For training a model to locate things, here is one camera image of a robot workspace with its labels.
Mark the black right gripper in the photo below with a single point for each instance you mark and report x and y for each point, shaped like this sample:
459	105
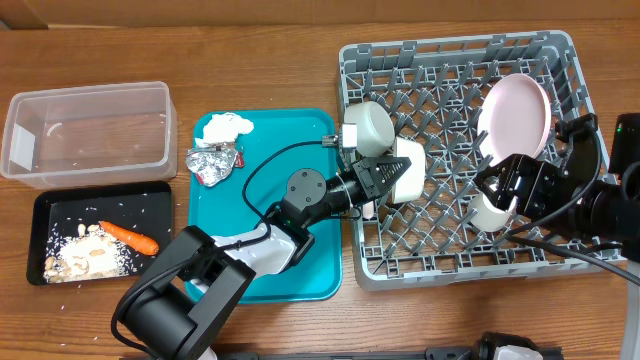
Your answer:
509	171

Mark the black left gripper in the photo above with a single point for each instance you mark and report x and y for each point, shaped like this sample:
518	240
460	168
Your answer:
371	177

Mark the white bowl with peanuts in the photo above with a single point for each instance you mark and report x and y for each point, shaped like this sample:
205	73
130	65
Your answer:
410	185

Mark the white plastic cup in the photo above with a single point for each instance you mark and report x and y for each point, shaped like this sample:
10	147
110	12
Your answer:
485	216

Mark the grey bowl with rice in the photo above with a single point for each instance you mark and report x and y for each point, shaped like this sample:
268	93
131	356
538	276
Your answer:
374	127

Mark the white napkin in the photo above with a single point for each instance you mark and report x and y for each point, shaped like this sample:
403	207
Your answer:
223	128

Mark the foil wrapper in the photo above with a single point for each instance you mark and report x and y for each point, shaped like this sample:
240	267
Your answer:
214	163

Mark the orange carrot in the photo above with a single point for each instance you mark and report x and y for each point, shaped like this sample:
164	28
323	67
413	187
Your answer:
138	242

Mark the white plastic fork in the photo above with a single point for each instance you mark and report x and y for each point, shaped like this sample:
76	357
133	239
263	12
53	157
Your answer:
368	210

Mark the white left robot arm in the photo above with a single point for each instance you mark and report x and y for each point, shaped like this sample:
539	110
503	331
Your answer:
180	303

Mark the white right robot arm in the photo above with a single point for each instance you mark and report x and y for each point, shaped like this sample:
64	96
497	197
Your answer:
573	213

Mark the grey dishwasher rack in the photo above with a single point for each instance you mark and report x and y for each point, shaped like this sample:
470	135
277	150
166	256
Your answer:
433	90

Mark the teal plastic tray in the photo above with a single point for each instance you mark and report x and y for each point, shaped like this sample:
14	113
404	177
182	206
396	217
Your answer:
220	210

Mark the black tray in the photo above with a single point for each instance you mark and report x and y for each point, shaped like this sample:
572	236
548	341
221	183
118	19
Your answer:
145	208

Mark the rice and peanut pile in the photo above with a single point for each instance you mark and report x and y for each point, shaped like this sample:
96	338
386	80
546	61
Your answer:
92	254

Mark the clear plastic bin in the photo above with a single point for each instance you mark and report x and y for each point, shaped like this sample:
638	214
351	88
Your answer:
91	135

